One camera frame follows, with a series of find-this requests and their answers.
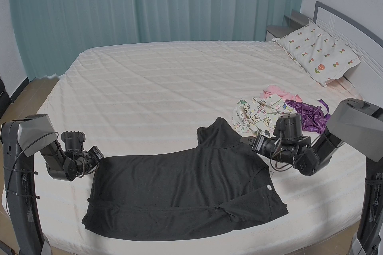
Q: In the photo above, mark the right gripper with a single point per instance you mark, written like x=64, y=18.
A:
x=266, y=146

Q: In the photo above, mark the white printed garment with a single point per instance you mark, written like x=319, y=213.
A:
x=254, y=116

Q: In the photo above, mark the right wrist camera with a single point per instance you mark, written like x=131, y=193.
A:
x=277, y=129

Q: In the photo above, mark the pink garment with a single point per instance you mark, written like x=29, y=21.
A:
x=275, y=91

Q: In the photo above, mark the bed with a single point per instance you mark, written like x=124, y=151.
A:
x=164, y=83

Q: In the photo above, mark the grey bedside table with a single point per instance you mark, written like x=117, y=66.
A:
x=275, y=32

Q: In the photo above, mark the purple garment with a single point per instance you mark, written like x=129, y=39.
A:
x=312, y=119

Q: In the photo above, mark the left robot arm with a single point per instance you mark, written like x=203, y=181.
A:
x=33, y=131

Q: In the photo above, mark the black T-shirt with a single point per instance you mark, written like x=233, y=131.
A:
x=179, y=182

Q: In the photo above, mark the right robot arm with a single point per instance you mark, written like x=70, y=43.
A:
x=353, y=128

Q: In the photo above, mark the black chest of drawers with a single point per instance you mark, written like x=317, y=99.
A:
x=3, y=98

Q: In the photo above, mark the white printed pillow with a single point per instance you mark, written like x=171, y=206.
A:
x=317, y=50

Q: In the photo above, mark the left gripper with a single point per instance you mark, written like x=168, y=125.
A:
x=94, y=159

